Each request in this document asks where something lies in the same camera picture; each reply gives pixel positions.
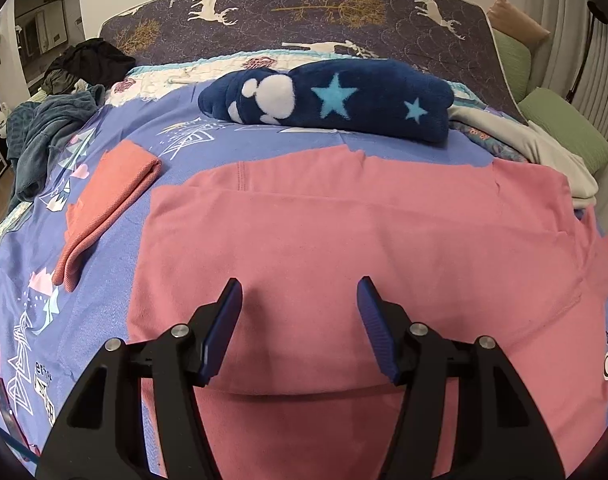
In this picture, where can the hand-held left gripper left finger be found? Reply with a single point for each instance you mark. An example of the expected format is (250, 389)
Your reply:
(221, 340)

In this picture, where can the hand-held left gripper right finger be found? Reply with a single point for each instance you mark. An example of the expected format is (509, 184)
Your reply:
(376, 330)

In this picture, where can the pink garment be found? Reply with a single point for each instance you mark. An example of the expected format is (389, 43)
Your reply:
(334, 230)

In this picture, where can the black clothes pile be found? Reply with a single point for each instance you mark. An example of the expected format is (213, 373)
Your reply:
(98, 62)

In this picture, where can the purple printed bedsheet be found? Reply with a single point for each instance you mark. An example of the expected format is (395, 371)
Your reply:
(193, 160)

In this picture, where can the folded coral cloth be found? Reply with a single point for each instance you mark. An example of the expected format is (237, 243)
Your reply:
(108, 195)

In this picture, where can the navy star fleece blanket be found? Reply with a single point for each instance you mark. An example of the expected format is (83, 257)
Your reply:
(374, 110)

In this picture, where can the white cloth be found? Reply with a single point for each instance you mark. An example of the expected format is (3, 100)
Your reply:
(559, 165)

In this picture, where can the green pillow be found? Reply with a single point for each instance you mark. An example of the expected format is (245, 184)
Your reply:
(564, 130)
(514, 60)

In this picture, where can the teal knit blanket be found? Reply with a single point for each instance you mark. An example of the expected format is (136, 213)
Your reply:
(43, 125)

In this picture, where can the dark deer print mattress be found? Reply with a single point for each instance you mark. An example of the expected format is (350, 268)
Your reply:
(294, 25)

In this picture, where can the tan pillow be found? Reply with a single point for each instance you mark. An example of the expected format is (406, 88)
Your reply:
(514, 20)

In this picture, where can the grey curtain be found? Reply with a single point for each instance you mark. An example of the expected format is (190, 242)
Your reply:
(579, 35)

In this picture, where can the black floor lamp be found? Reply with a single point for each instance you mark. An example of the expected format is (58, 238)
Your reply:
(598, 12)

